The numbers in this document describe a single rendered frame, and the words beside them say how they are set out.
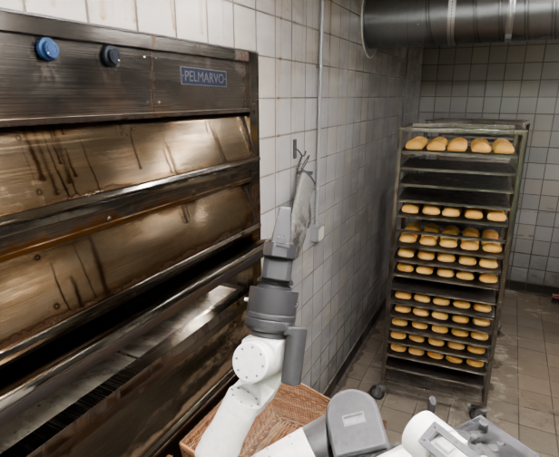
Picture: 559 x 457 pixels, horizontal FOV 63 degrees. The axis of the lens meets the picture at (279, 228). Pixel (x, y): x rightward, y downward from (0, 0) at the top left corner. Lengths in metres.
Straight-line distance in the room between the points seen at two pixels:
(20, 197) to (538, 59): 4.59
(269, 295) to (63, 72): 0.68
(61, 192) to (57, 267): 0.18
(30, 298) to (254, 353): 0.55
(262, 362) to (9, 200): 0.59
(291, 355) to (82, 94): 0.75
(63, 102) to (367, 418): 0.90
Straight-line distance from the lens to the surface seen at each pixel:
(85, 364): 1.06
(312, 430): 0.90
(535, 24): 2.95
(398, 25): 3.00
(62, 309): 1.15
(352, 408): 0.88
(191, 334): 1.59
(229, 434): 0.85
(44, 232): 1.11
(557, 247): 5.24
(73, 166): 1.13
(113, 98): 1.24
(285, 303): 0.78
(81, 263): 1.19
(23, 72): 1.09
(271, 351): 0.78
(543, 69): 5.02
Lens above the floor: 1.95
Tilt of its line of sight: 16 degrees down
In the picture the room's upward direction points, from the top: straight up
